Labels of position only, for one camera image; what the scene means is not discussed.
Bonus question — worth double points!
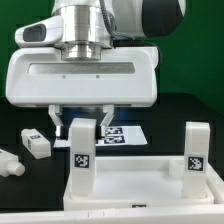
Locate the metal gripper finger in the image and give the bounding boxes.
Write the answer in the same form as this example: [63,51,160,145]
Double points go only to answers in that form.
[97,105,114,139]
[48,105,64,139]

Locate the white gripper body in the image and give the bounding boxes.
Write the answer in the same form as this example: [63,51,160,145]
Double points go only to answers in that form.
[6,47,158,107]

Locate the white desk top tray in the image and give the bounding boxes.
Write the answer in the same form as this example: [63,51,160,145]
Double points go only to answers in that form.
[63,156,214,211]

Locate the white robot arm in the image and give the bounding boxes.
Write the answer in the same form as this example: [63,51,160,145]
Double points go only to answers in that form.
[5,0,186,131]

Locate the white marker plate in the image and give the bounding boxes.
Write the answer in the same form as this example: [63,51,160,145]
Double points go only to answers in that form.
[53,125,148,149]

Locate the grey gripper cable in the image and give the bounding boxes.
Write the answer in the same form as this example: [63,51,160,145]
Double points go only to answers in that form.
[99,0,136,42]

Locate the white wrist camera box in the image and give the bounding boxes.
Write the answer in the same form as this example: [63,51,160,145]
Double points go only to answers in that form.
[15,16,64,48]

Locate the white frame rail front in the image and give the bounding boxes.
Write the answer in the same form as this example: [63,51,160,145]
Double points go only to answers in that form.
[0,204,224,224]

